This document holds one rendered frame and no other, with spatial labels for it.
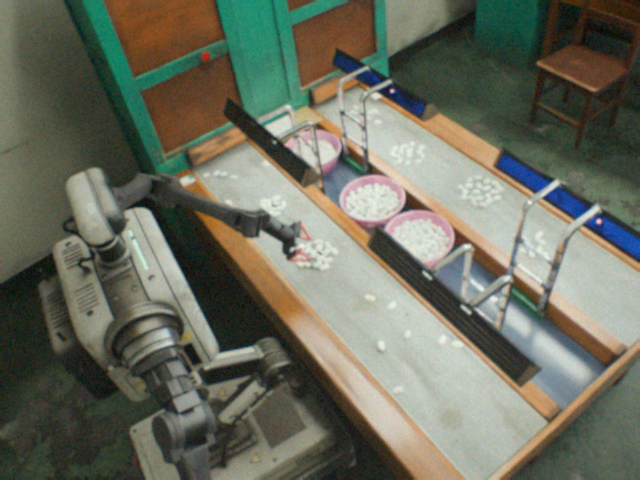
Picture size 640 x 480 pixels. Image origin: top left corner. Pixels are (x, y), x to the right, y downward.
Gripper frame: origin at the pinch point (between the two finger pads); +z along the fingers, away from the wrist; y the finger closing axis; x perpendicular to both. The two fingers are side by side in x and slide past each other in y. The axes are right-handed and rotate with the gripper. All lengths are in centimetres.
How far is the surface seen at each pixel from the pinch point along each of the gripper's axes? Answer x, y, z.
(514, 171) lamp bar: 66, -13, 33
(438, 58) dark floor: 13, -276, 128
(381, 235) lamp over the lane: 31.4, 14.0, 0.8
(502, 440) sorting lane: 32, 65, 48
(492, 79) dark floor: 40, -238, 151
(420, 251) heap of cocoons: 20.1, -9.2, 38.5
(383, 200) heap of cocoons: 11, -38, 31
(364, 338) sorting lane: 2.1, 26.7, 23.9
